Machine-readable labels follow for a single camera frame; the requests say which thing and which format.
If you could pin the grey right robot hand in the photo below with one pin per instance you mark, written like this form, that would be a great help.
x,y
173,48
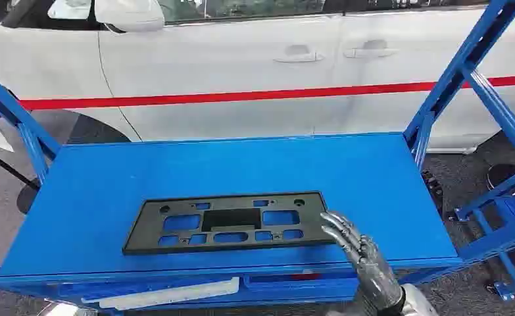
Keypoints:
x,y
372,270

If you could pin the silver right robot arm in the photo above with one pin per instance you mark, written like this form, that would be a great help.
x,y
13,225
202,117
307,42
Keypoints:
x,y
416,303

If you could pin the blue metal rack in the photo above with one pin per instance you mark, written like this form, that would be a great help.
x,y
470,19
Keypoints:
x,y
507,235

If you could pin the black round barrier base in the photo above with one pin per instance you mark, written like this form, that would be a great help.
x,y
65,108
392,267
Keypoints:
x,y
501,174

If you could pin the white plastic trim strip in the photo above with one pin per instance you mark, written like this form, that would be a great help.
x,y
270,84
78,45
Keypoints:
x,y
165,294

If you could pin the red barrier belt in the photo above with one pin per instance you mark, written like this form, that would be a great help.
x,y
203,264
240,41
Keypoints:
x,y
239,96

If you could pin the white car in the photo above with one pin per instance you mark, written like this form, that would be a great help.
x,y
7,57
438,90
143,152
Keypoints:
x,y
222,56

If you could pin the blue metal cart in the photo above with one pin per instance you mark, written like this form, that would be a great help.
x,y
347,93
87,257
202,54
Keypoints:
x,y
100,183

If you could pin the white car side mirror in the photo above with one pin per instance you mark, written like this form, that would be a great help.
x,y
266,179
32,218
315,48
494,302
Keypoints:
x,y
131,15

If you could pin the black barrier stand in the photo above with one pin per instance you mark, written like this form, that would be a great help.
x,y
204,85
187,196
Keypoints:
x,y
28,198

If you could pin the black plastic licence plate frame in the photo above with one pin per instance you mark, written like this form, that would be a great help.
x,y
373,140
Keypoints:
x,y
150,233

